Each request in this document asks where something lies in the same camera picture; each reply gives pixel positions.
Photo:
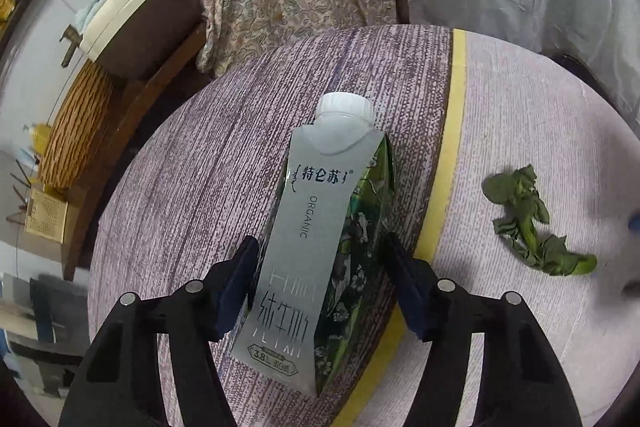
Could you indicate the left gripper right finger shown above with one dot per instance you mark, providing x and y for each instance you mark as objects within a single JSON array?
[{"x": 522, "y": 382}]

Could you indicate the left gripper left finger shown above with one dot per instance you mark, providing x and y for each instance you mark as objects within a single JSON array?
[{"x": 147, "y": 345}]

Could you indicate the green vegetable leaf scrap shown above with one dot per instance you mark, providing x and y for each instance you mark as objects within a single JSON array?
[{"x": 516, "y": 192}]

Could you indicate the black trash bin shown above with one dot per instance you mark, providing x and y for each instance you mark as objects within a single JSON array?
[{"x": 577, "y": 68}]

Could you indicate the beige chopstick holder box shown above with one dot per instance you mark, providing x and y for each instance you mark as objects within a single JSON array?
[{"x": 45, "y": 216}]

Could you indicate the wooden counter shelf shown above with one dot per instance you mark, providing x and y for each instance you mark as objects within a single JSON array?
[{"x": 114, "y": 144}]

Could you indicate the pink lilac tablecloth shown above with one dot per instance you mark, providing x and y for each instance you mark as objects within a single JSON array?
[{"x": 496, "y": 166}]

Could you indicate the woven wicker basket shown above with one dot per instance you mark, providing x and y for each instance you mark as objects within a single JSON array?
[{"x": 77, "y": 123}]

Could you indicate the yellow soap bottle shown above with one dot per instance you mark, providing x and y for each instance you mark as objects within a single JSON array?
[{"x": 40, "y": 136}]

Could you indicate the brass faucet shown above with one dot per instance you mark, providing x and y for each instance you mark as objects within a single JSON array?
[{"x": 74, "y": 39}]

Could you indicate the brown white ceramic pot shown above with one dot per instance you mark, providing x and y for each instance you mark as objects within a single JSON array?
[{"x": 131, "y": 39}]

